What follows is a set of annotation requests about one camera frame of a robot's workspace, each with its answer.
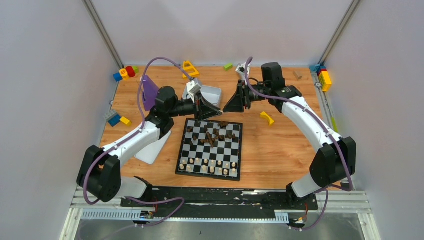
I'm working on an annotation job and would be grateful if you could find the blue toy block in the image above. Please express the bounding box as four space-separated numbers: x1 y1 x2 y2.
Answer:
113 72 123 82

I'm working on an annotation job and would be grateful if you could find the green block near wall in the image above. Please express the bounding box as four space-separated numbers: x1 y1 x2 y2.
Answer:
223 63 233 71

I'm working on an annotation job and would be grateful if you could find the black white chessboard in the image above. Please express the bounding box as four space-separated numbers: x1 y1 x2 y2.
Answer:
175 118 243 182

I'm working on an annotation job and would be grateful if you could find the yellow cylinder block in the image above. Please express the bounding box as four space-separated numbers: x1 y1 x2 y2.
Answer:
119 68 130 80

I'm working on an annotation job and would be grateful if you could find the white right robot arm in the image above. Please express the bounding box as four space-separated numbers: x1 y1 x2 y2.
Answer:
223 62 357 209

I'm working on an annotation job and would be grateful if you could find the red cylinder block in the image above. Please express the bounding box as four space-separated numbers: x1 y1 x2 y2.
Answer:
125 66 136 78

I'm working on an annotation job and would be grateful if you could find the blue block left edge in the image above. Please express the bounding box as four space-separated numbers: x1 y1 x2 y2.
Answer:
107 114 121 127

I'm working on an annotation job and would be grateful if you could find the yellow triangular toy block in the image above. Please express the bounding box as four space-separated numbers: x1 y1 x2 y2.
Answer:
182 60 200 78

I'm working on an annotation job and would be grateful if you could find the brown wooden block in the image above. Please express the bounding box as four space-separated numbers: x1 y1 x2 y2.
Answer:
293 70 303 80

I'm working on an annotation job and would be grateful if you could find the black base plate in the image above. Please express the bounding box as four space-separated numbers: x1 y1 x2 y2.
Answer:
120 186 320 220

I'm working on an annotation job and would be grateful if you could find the purple metronome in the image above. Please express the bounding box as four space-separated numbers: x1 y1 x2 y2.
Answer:
141 74 159 111

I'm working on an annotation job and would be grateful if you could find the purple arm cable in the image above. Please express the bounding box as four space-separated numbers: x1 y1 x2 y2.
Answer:
82 56 196 229
243 56 355 232

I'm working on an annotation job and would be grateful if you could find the white box lid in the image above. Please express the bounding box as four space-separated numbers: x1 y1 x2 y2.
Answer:
134 131 172 165

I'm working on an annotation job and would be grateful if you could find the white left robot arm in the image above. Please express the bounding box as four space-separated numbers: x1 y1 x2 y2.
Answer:
77 86 223 207

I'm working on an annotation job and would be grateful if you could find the yellow curved block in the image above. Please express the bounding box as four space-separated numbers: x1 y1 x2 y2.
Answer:
259 111 275 126

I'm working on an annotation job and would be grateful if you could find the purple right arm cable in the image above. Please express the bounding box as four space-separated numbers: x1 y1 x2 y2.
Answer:
243 56 355 232

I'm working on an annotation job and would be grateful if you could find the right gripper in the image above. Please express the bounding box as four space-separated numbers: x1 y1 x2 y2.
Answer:
223 80 271 113

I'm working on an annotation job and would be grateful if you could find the small yellow block left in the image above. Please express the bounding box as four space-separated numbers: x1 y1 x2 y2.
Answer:
119 116 132 127

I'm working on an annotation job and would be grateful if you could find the stacked coloured blocks right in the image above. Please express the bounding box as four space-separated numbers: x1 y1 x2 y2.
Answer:
309 64 333 92

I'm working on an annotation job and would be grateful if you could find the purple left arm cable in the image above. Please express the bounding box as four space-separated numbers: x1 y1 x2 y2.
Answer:
82 56 196 229

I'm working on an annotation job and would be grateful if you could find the white rectangular box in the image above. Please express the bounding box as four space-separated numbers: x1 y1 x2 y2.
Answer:
182 86 222 108

